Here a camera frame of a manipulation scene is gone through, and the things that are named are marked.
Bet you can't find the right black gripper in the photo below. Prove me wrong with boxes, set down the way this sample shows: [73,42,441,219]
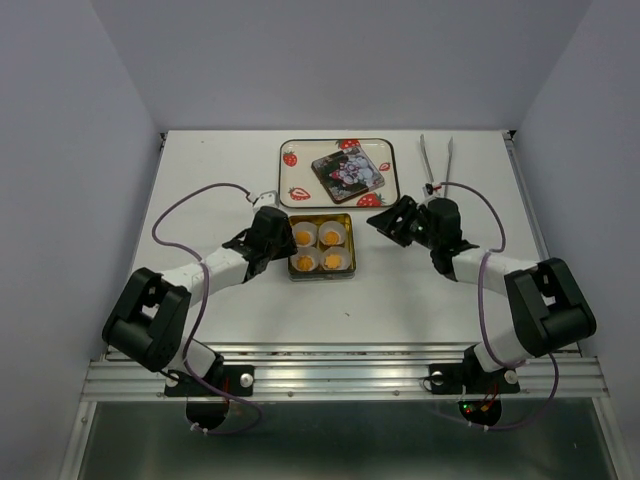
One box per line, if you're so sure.
[365,193,439,250]

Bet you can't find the swirl cookie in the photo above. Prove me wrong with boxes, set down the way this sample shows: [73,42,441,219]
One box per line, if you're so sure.
[294,230,314,246]

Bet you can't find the gold square cookie tin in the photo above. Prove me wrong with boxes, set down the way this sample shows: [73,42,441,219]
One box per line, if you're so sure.
[287,213,357,282]

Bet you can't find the flower cookie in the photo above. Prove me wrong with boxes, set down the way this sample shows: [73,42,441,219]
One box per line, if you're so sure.
[324,254,343,270]

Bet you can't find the gold tin lid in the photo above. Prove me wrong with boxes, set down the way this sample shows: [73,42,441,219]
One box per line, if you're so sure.
[311,151,385,205]

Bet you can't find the strawberry pattern tray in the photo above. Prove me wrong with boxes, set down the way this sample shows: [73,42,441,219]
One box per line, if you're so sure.
[278,138,400,209]

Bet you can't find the metal serving tongs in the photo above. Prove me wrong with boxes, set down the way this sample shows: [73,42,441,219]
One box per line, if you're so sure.
[419,133,454,185]

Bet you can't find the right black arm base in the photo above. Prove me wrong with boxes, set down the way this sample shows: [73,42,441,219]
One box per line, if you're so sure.
[421,347,521,430]

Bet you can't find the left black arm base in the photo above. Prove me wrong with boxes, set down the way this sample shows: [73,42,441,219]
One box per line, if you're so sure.
[161,354,264,437]

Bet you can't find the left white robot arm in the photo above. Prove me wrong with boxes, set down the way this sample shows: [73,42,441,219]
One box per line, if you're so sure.
[102,206,296,394]

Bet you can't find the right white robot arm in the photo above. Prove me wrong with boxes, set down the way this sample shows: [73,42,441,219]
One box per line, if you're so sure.
[367,196,597,390]

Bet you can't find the back left paper cup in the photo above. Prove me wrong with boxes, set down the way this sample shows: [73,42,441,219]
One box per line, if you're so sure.
[292,221,318,248]

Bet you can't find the paper cup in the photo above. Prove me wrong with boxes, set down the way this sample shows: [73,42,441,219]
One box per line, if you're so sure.
[318,221,347,247]
[290,247,320,273]
[292,221,318,248]
[321,246,351,271]

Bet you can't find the front left paper cup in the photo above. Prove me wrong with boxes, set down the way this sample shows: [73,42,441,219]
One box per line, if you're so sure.
[290,247,320,273]

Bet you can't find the back right paper cup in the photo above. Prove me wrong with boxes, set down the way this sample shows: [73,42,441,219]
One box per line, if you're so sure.
[318,221,347,247]

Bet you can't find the front right paper cup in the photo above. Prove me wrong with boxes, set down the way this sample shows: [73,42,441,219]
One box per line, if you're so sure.
[321,246,351,271]

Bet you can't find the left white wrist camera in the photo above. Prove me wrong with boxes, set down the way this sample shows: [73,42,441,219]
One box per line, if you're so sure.
[247,190,279,209]

